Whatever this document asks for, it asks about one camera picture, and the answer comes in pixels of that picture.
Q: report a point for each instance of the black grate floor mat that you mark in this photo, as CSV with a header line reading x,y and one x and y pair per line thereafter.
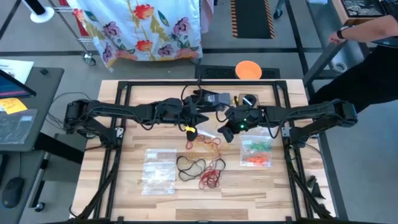
x,y
217,73

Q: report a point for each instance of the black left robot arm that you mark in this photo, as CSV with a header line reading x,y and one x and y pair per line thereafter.
x,y
109,109

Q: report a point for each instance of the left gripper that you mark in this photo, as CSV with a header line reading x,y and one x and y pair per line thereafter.
x,y
175,112

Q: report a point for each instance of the person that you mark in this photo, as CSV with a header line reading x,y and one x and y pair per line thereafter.
x,y
367,74

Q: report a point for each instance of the black work glove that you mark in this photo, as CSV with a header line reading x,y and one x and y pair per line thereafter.
x,y
217,99

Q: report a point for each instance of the white tape roll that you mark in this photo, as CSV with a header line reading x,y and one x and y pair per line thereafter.
x,y
335,68

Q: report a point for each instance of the black aluminium table frame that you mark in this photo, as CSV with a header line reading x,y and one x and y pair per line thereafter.
x,y
202,83

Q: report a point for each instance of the black office desk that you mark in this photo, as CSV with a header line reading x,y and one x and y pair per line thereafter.
x,y
46,93

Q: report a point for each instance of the black pole white base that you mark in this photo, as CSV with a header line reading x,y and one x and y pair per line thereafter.
x,y
42,17

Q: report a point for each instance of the grey plastic sleeve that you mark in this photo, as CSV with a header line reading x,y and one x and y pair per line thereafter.
x,y
15,127

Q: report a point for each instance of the green rubber band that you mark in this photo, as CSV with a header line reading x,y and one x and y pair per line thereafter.
x,y
265,145
253,147
258,146

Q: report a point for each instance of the black wristwatch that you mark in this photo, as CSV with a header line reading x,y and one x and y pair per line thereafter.
x,y
341,32

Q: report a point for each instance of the clear plastic zip bag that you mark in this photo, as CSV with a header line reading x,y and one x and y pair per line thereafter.
x,y
245,163
256,140
206,133

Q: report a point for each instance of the yellow sticky note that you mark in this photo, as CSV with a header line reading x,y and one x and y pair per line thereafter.
x,y
12,105

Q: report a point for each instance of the black parts tray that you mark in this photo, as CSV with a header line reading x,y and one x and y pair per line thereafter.
x,y
363,7

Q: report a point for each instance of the black plastic wedge piece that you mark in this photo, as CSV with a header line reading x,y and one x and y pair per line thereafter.
x,y
317,193
323,211
311,182

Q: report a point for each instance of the black computer mouse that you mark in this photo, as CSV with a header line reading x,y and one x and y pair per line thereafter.
x,y
12,189

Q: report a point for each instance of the white paper sheet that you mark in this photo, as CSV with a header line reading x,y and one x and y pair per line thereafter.
x,y
18,67

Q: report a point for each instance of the pile of coloured rubber bands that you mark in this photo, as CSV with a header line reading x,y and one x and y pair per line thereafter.
x,y
192,152

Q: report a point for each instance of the black hazard-striped floor mat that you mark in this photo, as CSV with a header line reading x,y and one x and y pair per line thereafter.
x,y
252,18

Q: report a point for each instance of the pink cloth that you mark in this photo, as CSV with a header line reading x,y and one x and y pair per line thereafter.
x,y
206,12

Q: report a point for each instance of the small cardboard box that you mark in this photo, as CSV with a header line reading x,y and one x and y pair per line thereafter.
x,y
241,97

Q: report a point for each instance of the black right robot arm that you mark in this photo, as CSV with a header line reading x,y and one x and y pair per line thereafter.
x,y
311,113

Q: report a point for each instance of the pile of clear plastic bags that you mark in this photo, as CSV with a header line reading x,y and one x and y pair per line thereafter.
x,y
158,174

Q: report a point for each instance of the orange disc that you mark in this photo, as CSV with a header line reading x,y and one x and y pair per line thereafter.
x,y
248,70

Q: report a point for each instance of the black computer monitor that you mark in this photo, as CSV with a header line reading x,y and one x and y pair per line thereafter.
x,y
12,88

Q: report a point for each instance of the floral print cloth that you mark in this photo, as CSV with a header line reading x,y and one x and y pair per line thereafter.
x,y
140,28

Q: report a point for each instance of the black round desk knob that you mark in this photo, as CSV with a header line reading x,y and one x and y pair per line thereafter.
x,y
44,71

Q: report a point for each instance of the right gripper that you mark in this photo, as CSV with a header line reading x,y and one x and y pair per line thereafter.
x,y
245,116

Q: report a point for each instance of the wood-topped grey workbench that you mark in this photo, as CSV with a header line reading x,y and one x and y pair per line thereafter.
x,y
326,56

